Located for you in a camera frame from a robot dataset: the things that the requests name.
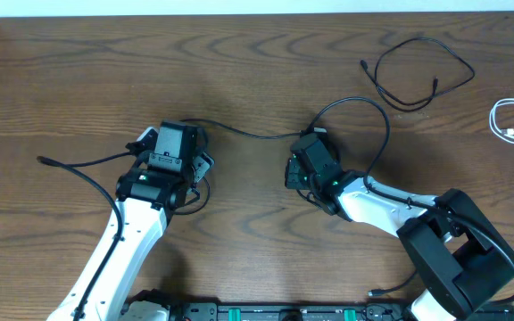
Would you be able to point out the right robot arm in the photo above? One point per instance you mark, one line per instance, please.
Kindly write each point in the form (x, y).
(461, 258)

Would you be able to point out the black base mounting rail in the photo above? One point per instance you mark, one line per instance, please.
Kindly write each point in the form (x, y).
(157, 305)

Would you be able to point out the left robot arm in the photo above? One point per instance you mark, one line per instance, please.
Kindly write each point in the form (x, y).
(162, 183)

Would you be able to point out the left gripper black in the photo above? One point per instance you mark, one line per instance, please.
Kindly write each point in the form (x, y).
(202, 165)

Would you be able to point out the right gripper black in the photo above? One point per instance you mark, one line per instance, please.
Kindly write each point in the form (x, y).
(290, 176)

